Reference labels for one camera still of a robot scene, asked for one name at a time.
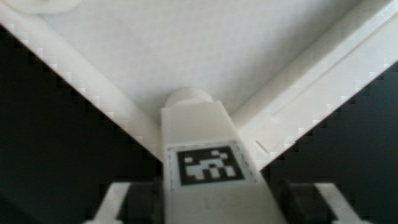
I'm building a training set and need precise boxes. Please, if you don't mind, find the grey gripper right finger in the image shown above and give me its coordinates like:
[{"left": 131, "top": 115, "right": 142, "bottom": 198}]
[{"left": 279, "top": 182, "right": 373, "bottom": 224}]

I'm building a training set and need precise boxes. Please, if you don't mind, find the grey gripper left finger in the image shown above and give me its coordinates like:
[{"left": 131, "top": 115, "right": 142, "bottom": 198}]
[{"left": 82, "top": 181, "right": 163, "bottom": 224}]

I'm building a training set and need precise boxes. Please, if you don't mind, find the white desk leg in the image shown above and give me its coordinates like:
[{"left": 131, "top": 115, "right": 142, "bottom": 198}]
[{"left": 161, "top": 88, "right": 288, "bottom": 224}]

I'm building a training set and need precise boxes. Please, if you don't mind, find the white desk top tray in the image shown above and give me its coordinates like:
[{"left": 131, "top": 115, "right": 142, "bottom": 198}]
[{"left": 0, "top": 0, "right": 398, "bottom": 168}]

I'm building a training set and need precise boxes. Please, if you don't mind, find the white U-shaped obstacle fence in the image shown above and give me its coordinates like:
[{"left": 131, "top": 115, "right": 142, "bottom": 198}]
[{"left": 236, "top": 19, "right": 398, "bottom": 171}]

